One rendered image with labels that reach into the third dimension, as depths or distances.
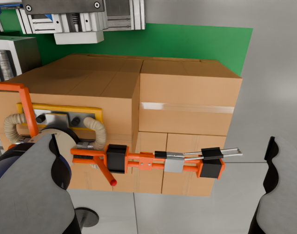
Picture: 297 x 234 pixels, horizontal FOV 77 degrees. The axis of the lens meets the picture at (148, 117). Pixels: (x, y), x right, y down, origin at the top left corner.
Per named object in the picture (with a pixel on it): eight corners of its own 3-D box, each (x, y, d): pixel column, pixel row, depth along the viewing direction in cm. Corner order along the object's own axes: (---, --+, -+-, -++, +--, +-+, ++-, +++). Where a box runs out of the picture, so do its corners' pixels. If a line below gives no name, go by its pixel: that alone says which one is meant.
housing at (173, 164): (162, 164, 75) (163, 172, 71) (164, 150, 72) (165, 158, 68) (180, 165, 75) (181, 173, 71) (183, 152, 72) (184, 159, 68)
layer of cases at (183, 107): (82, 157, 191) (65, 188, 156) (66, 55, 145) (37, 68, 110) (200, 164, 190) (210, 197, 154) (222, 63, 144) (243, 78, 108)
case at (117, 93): (50, 126, 128) (10, 167, 93) (36, 67, 109) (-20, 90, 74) (138, 131, 127) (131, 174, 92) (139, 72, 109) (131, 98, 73)
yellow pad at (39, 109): (24, 123, 80) (16, 129, 76) (18, 101, 76) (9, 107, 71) (103, 129, 80) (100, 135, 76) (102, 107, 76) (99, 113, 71)
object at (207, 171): (194, 168, 75) (197, 178, 71) (198, 154, 72) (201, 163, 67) (215, 170, 75) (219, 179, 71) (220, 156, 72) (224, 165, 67)
